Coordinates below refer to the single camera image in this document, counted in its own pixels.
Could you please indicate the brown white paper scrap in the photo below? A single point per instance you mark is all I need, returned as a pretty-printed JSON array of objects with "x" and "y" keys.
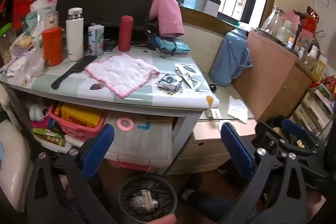
[{"x": 145, "y": 197}]

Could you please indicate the glass jar with lid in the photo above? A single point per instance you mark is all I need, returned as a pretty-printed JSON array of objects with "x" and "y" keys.
[{"x": 273, "y": 22}]

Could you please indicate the small white carton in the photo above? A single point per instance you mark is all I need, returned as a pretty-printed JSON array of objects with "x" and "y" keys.
[{"x": 213, "y": 113}]

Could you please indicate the brown wooden cabinet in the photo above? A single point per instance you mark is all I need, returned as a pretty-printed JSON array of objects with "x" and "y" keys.
[{"x": 267, "y": 77}]

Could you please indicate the small white pink bottle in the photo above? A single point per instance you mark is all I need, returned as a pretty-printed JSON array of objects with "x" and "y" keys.
[{"x": 52, "y": 19}]

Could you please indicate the black comb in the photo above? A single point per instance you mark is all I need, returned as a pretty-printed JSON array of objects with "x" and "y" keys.
[{"x": 68, "y": 74}]

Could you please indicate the dark round trash bin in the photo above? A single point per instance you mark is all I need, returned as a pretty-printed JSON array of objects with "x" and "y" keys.
[{"x": 157, "y": 187}]

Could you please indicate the small black clip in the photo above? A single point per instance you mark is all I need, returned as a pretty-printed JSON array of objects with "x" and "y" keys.
[{"x": 214, "y": 87}]

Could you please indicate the pink plastic storage box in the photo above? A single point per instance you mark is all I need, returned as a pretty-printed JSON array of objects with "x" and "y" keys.
[{"x": 141, "y": 145}]

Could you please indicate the blue thermos flask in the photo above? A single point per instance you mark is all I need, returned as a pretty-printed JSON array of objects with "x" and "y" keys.
[{"x": 228, "y": 56}]

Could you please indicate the grey frame desk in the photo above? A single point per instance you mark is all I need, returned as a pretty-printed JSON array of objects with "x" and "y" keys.
[{"x": 181, "y": 134}]

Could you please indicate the green snack packets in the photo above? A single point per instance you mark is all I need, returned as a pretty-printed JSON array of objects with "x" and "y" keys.
[{"x": 47, "y": 134}]

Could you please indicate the silver foil wrapper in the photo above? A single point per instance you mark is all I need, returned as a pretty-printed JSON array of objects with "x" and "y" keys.
[
  {"x": 185, "y": 68},
  {"x": 193, "y": 81}
]

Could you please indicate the yellow box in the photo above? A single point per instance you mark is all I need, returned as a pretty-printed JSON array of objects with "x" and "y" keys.
[{"x": 78, "y": 115}]

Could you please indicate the white leather chair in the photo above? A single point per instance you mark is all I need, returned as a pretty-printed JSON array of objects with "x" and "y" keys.
[{"x": 13, "y": 161}]

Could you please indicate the white trash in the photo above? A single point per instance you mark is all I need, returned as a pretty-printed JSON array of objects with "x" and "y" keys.
[{"x": 118, "y": 71}]

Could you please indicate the pink plastic basket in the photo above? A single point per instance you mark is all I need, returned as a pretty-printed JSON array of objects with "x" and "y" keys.
[{"x": 78, "y": 130}]

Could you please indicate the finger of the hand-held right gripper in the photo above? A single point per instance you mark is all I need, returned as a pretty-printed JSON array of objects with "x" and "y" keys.
[
  {"x": 267, "y": 134},
  {"x": 294, "y": 128}
]

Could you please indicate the blue white small packet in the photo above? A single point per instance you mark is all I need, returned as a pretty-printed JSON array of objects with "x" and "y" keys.
[{"x": 169, "y": 82}]

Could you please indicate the white insulated bottle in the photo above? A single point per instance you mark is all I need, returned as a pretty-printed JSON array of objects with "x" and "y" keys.
[{"x": 74, "y": 37}]

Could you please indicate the pile of snack packets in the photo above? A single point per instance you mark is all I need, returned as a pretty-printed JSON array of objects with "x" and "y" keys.
[{"x": 326, "y": 87}]

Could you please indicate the printed round canister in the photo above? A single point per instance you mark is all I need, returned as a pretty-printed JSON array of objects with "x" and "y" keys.
[{"x": 95, "y": 41}]

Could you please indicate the red insulated bottle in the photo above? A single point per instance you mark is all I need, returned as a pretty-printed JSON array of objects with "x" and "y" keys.
[{"x": 125, "y": 35}]

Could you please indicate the small black box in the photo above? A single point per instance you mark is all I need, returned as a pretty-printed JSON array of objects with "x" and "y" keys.
[{"x": 109, "y": 45}]

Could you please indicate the white plastic bag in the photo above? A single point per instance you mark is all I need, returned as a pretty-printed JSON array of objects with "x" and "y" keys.
[{"x": 29, "y": 61}]

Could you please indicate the white shelf rack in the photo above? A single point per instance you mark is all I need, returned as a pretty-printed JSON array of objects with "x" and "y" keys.
[{"x": 309, "y": 113}]

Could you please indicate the beige drawer cabinet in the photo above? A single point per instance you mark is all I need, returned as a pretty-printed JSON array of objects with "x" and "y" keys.
[{"x": 202, "y": 153}]

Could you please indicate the white tissue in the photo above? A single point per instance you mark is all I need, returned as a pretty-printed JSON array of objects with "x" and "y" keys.
[{"x": 237, "y": 108}]

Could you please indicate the orange plastic jar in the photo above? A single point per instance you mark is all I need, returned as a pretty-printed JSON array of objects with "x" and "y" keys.
[{"x": 52, "y": 48}]

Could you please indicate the clear jar green lid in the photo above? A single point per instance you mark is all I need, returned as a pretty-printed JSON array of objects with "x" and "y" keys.
[{"x": 6, "y": 43}]

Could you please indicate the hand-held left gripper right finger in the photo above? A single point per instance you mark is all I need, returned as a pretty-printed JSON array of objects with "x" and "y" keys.
[{"x": 237, "y": 150}]

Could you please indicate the blue wipes pack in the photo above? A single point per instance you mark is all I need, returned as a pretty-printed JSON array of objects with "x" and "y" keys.
[{"x": 181, "y": 45}]

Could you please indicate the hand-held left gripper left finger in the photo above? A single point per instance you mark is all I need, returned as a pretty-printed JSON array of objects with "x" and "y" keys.
[{"x": 97, "y": 150}]

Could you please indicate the small white box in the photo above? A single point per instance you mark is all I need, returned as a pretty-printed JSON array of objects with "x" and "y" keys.
[{"x": 211, "y": 7}]

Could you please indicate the person's right leg in jeans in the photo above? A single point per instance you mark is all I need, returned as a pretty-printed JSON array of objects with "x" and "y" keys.
[{"x": 210, "y": 203}]

